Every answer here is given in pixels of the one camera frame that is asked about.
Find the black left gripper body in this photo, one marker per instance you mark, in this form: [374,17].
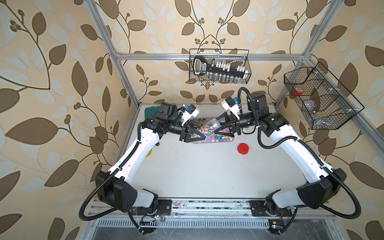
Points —
[177,130]

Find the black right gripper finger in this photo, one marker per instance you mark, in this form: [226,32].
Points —
[225,130]
[224,120]

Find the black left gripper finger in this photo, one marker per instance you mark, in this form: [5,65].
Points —
[193,132]
[193,138]

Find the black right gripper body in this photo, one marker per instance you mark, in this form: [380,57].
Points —
[246,121]

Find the clear plastic jar lid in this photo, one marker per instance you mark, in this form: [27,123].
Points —
[242,137]

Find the small clear sprinkles jar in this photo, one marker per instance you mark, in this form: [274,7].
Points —
[209,128]

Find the red jar lid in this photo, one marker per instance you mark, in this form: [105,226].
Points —
[243,148]

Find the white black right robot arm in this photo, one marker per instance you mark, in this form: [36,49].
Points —
[273,130]

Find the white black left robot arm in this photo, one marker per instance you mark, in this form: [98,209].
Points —
[114,186]

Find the pile of star candies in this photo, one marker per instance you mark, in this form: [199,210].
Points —
[220,138]

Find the pile of lollipops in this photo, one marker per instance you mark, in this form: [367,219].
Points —
[199,122]

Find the lilac plastic tray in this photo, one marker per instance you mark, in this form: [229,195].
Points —
[207,140]

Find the green plastic tool case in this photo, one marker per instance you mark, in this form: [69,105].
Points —
[152,112]

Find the yellow tape roll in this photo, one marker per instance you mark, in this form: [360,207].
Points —
[149,153]

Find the black socket set rack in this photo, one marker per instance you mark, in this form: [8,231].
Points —
[220,67]

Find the red item in basket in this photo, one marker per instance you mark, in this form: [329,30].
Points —
[297,91]

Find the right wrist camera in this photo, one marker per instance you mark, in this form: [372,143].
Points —
[232,105]

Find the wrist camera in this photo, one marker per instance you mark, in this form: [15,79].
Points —
[232,105]
[189,112]

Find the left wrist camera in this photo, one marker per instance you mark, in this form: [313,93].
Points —
[189,112]

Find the black wire basket back wall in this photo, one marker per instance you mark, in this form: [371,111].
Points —
[219,51]

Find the black wire basket wall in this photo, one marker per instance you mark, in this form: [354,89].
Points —
[219,51]
[327,103]

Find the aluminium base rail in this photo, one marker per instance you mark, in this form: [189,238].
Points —
[224,214]

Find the black wire basket right wall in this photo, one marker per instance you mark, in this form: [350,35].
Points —
[327,103]

